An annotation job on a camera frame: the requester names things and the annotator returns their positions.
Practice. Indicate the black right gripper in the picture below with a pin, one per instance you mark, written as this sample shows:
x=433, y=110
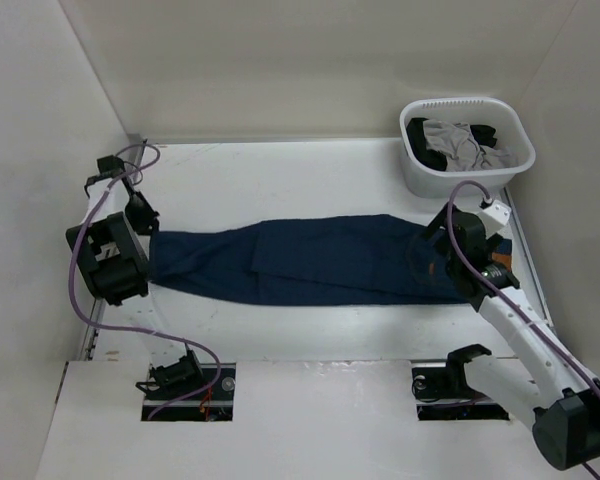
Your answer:
x=439, y=220

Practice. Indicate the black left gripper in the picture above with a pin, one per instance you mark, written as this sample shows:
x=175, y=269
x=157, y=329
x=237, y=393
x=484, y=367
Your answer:
x=148, y=224

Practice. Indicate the dark blue denim trousers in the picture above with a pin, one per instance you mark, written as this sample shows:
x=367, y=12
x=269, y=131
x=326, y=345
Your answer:
x=339, y=261

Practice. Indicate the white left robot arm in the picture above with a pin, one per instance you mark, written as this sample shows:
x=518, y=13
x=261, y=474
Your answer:
x=115, y=268

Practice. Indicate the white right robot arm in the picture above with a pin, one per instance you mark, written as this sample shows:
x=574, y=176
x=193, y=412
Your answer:
x=560, y=402

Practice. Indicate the white plastic laundry basket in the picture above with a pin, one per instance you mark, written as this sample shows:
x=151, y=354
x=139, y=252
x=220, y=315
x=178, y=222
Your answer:
x=427, y=183

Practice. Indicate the grey garment in basket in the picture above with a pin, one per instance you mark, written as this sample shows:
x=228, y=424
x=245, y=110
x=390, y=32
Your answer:
x=467, y=147

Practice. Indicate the black garment in basket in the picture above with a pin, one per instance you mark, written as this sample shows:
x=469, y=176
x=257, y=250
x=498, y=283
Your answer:
x=432, y=160

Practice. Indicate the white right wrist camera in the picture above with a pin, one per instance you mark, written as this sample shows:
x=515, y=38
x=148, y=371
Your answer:
x=494, y=216

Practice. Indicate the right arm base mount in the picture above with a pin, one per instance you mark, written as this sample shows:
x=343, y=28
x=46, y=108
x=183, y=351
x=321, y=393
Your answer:
x=441, y=395

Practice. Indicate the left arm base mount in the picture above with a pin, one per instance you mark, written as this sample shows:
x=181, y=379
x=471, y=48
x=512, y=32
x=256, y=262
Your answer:
x=207, y=395

